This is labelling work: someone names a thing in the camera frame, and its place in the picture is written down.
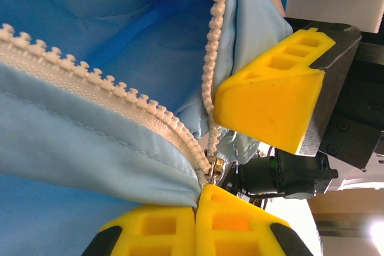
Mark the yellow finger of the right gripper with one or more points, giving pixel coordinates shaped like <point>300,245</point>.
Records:
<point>270,103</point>

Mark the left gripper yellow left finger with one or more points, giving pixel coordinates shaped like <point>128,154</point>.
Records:
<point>156,232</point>

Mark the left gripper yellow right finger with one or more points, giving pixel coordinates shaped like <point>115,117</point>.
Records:
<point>240,232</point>

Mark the brass zipper slider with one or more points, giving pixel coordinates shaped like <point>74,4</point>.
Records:
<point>216,166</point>

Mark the light blue zip jacket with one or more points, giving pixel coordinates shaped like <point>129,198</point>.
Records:
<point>90,148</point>

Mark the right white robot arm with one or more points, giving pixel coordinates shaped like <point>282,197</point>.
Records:
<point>330,4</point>

